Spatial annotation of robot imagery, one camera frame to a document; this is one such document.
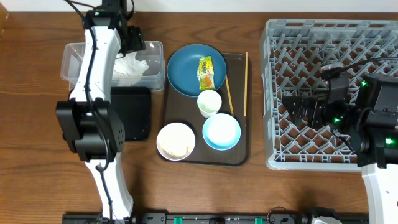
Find white tissue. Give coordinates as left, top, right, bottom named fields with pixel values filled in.
left=112, top=52, right=149, bottom=87

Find dark blue plate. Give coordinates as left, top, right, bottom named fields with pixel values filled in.
left=167, top=44, right=227, bottom=98

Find yellow snack wrapper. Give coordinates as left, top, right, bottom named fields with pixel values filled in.
left=197, top=56, right=216, bottom=91

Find white cup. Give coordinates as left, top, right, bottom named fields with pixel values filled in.
left=197, top=90, right=222, bottom=118

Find pink white bowl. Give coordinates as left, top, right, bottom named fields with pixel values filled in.
left=156, top=123, right=196, bottom=161

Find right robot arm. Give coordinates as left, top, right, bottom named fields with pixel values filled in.
left=282, top=72, right=397, bottom=223

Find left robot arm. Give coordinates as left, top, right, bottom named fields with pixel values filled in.
left=56, top=0, right=145, bottom=223

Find grey dishwasher rack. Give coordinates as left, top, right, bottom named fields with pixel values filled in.
left=259, top=19, right=397, bottom=172

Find black waste tray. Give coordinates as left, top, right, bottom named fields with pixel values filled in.
left=62, top=86, right=152, bottom=142

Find clear plastic bin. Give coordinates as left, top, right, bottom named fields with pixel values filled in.
left=60, top=41, right=165, bottom=91

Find brown serving tray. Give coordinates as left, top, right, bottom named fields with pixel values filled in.
left=162, top=53, right=252, bottom=166

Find right wooden chopstick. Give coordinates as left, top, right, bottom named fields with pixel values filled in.
left=244, top=51, right=248, bottom=117

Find wooden chopstick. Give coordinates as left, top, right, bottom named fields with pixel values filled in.
left=244, top=51, right=248, bottom=117
left=225, top=75, right=234, bottom=116

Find left wooden chopstick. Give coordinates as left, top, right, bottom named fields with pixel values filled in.
left=225, top=75, right=234, bottom=116

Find light blue bowl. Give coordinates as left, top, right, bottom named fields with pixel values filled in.
left=202, top=113, right=241, bottom=151

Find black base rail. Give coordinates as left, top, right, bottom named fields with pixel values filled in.
left=62, top=213, right=370, bottom=224

